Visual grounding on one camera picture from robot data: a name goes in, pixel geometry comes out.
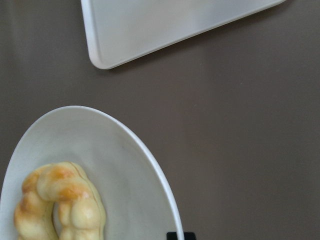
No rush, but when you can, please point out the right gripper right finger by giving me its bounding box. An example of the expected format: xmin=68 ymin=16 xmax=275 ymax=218
xmin=183 ymin=232 xmax=196 ymax=240

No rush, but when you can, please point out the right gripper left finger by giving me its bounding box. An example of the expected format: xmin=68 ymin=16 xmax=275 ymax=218
xmin=166 ymin=232 xmax=178 ymax=240

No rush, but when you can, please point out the white round plate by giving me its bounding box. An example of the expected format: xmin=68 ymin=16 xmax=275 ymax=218
xmin=0 ymin=106 xmax=184 ymax=240

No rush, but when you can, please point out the braided glazed donut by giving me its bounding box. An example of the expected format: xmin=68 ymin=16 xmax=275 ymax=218
xmin=13 ymin=161 xmax=106 ymax=240

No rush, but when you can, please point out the cream rabbit tray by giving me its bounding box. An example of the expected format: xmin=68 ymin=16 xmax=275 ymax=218
xmin=81 ymin=0 xmax=279 ymax=70

